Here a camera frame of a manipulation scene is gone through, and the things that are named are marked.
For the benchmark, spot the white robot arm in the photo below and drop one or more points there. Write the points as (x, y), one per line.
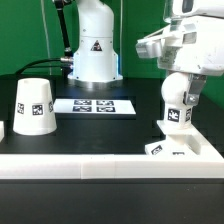
(96, 62)

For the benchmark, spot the white lamp bulb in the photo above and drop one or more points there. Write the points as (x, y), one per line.
(176, 114)

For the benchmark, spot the white lamp shade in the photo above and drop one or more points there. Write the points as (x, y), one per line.
(34, 113)

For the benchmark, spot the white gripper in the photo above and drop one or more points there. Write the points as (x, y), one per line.
(194, 45)

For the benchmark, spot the white block at left edge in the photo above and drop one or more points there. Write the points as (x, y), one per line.
(1, 130)

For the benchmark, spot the white lamp base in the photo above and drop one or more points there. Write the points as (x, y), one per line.
(177, 142)

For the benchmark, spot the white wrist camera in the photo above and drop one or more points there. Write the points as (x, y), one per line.
(150, 46)

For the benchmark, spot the white marker sheet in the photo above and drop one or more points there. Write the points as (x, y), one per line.
(94, 106)

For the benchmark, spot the white L-shaped fence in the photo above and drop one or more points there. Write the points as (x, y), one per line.
(208, 164)

